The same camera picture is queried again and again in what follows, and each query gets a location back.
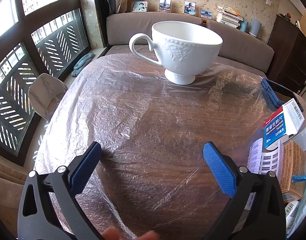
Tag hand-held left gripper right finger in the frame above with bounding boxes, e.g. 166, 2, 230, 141
202, 141, 286, 240

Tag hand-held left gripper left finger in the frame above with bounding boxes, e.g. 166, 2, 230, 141
17, 141, 104, 240

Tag gold cardboard box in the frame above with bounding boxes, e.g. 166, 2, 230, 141
279, 141, 306, 201

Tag person's left hand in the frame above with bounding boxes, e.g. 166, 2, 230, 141
101, 227, 160, 240

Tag white purple hair roller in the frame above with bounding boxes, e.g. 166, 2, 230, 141
247, 140, 284, 176

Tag white blue medicine carton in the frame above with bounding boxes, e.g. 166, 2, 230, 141
263, 98, 305, 151

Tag grey padded chair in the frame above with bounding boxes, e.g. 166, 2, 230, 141
28, 73, 68, 122

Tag small white barcode box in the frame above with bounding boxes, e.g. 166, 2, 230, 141
284, 201, 300, 231

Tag translucent white plastic box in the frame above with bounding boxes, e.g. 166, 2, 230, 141
292, 124, 306, 152

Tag phone in blue case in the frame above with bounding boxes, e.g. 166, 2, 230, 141
260, 78, 304, 112

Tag blue slippers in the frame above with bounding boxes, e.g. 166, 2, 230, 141
71, 52, 95, 78

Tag dark framed lattice window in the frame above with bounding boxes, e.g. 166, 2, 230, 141
0, 0, 94, 167

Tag brown sofa seat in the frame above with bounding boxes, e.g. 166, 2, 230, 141
105, 44, 267, 77

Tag brown sofa back cushion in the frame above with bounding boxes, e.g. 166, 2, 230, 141
106, 12, 209, 48
206, 19, 275, 73

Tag white embossed footed cup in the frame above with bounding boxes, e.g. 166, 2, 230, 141
128, 21, 223, 85

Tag dark wooden cabinet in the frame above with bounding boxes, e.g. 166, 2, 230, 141
267, 14, 306, 96

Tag grey cylindrical speaker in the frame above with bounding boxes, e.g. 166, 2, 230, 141
248, 18, 262, 37

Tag stack of books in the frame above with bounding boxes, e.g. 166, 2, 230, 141
216, 5, 244, 29

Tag acrylic framed building photo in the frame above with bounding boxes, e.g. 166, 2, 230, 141
200, 9, 214, 21

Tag acrylic framed sunglasses portrait photo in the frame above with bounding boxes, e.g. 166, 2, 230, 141
184, 0, 197, 15

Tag acrylic framed child photo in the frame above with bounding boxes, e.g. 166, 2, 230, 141
131, 1, 148, 13

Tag acrylic framed standing person photo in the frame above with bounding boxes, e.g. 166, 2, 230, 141
159, 0, 172, 13

